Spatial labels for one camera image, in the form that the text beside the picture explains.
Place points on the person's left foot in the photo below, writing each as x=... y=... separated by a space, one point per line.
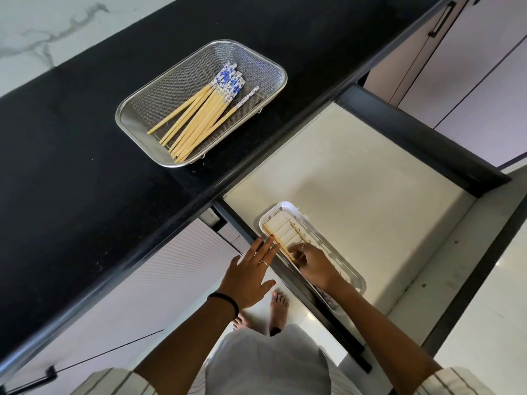
x=241 y=322

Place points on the open white drawer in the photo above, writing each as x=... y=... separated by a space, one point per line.
x=370 y=172

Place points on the person's right hand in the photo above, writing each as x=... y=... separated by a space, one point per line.
x=319 y=271

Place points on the person's right foot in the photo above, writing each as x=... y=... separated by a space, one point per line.
x=279 y=312

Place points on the person's right fingers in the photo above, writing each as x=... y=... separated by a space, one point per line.
x=302 y=257

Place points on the metal mesh basket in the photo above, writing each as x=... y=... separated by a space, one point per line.
x=251 y=61

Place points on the pile of blue-patterned chopsticks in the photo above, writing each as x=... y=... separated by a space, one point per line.
x=206 y=113

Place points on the person's left forearm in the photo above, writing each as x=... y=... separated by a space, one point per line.
x=185 y=345

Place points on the bamboo chopstick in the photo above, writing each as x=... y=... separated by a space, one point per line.
x=297 y=231
x=280 y=244

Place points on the black wristband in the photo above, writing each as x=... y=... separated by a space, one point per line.
x=225 y=301

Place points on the person's foot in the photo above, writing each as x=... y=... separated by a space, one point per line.
x=279 y=312
x=241 y=322

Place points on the white striped garment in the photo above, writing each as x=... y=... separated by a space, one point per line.
x=267 y=366

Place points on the pink cabinet door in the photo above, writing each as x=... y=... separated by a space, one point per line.
x=465 y=69

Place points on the white plastic tray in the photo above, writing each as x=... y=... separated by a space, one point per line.
x=284 y=213

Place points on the white ribbed cabinet door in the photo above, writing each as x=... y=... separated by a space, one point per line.
x=164 y=292

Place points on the person's left hand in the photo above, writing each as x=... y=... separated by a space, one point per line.
x=243 y=279

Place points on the person's right forearm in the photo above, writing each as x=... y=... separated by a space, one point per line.
x=383 y=341

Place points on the person's left thumb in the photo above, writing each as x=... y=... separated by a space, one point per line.
x=269 y=285

